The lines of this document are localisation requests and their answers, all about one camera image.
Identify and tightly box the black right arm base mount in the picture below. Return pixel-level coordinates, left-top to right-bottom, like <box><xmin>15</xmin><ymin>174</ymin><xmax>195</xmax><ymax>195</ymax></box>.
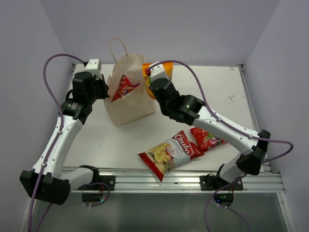
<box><xmin>199</xmin><ymin>174</ymin><xmax>244</xmax><ymax>191</ymax></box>

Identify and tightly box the purple grape candy bag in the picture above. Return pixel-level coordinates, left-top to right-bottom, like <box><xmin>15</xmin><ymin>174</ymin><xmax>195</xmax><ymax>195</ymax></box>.
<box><xmin>122</xmin><ymin>83</ymin><xmax>141</xmax><ymax>93</ymax></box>

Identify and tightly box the red snack bag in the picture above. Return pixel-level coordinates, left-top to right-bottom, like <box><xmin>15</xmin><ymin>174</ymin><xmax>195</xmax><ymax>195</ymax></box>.
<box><xmin>112</xmin><ymin>75</ymin><xmax>134</xmax><ymax>102</ymax></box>

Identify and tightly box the red candy bag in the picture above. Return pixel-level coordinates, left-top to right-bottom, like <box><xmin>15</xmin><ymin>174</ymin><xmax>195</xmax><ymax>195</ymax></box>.
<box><xmin>190</xmin><ymin>128</ymin><xmax>226</xmax><ymax>152</ymax></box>

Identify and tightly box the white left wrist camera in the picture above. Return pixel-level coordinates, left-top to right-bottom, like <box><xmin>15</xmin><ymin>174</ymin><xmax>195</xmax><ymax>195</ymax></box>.
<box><xmin>84</xmin><ymin>58</ymin><xmax>102</xmax><ymax>73</ymax></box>

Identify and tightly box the beige paper bag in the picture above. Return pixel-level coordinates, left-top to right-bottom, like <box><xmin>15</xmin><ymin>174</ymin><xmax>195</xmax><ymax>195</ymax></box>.
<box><xmin>104</xmin><ymin>38</ymin><xmax>156</xmax><ymax>126</ymax></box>

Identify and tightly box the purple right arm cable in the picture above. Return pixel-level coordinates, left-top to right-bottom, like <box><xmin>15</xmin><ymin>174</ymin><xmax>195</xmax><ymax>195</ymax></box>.
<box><xmin>147</xmin><ymin>59</ymin><xmax>295</xmax><ymax>232</ymax></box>

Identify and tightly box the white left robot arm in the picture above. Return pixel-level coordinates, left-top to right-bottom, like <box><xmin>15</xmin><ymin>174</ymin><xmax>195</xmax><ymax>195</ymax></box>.
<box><xmin>20</xmin><ymin>70</ymin><xmax>109</xmax><ymax>205</ymax></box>

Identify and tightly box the orange yellow snack bag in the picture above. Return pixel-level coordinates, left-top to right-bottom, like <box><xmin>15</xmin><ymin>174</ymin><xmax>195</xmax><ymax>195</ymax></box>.
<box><xmin>142</xmin><ymin>61</ymin><xmax>173</xmax><ymax>100</ymax></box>

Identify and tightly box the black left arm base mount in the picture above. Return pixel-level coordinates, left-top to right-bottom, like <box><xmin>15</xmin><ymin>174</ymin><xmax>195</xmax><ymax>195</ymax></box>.
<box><xmin>78</xmin><ymin>175</ymin><xmax>116</xmax><ymax>191</ymax></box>

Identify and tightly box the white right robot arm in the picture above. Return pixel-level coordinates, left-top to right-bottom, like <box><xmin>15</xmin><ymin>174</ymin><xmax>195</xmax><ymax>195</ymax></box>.
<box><xmin>149</xmin><ymin>78</ymin><xmax>270</xmax><ymax>190</ymax></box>

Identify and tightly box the red white cassava chips bag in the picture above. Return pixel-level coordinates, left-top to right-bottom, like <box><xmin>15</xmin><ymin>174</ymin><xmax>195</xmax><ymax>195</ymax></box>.
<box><xmin>139</xmin><ymin>131</ymin><xmax>204</xmax><ymax>181</ymax></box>

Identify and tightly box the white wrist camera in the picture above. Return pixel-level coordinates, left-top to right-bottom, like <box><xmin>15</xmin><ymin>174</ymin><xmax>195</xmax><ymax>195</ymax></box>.
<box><xmin>84</xmin><ymin>58</ymin><xmax>102</xmax><ymax>73</ymax></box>
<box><xmin>145</xmin><ymin>62</ymin><xmax>169</xmax><ymax>82</ymax></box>

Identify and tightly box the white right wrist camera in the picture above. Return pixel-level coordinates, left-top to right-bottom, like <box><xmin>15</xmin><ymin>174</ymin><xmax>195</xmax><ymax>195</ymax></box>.
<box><xmin>145</xmin><ymin>62</ymin><xmax>169</xmax><ymax>82</ymax></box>

